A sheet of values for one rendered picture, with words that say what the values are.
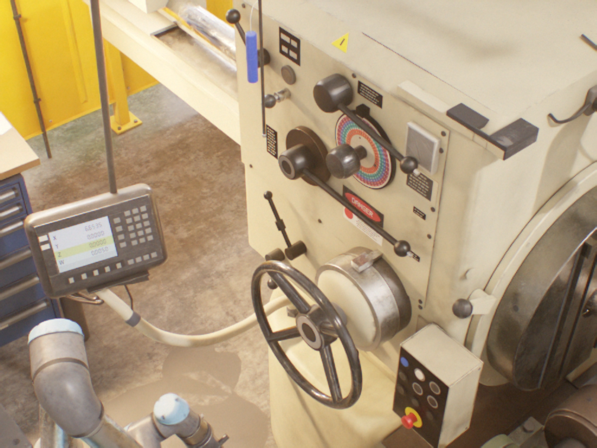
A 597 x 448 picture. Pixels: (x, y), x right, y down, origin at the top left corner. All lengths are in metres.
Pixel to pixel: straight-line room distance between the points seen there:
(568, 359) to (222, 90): 1.37
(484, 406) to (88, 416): 1.29
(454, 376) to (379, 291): 0.25
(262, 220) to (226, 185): 1.96
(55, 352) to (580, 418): 1.10
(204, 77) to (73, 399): 1.40
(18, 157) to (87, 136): 1.67
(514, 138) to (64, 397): 1.03
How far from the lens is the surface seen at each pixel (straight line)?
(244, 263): 4.00
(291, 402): 3.02
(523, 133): 1.65
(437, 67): 1.78
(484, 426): 2.75
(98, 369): 3.69
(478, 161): 1.69
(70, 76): 4.57
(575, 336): 2.27
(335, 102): 1.84
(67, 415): 1.94
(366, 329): 2.04
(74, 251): 2.40
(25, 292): 3.51
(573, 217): 2.01
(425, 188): 1.81
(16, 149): 3.21
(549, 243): 1.99
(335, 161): 1.84
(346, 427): 2.78
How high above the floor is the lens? 2.84
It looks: 43 degrees down
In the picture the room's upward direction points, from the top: straight up
